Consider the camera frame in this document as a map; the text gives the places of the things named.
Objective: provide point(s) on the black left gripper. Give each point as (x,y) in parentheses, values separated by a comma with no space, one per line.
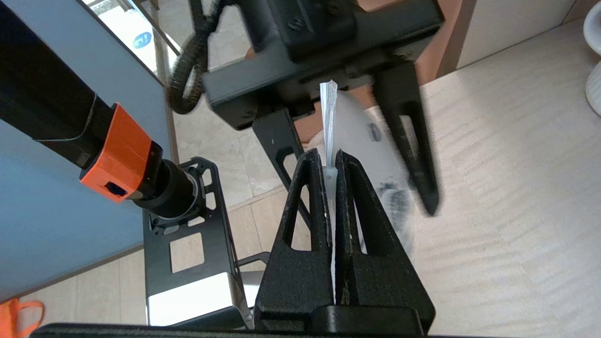
(319,47)

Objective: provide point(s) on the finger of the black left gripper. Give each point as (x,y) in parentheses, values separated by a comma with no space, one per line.
(422,178)

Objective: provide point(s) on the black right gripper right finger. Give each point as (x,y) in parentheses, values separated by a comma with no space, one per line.
(380,291)

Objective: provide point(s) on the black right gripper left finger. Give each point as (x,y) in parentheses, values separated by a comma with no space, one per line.
(296,281)

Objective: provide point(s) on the white floral zipper pouch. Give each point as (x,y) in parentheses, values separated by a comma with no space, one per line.
(331,117)

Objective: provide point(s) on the orange red robot part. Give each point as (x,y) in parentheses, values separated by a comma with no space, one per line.
(119,155)

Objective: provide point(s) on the blue white round sticker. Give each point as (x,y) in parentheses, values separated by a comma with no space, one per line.
(142,40)

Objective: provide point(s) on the beige wooden shelf hutch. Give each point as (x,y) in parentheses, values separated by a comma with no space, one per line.
(507,28)

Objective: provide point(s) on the white ribbed ceramic mug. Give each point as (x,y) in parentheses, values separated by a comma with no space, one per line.
(594,84)

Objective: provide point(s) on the black torso column tube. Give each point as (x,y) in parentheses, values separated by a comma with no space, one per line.
(42,94)

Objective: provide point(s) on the black robot chassis frame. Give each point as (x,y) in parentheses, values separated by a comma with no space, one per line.
(159,263)

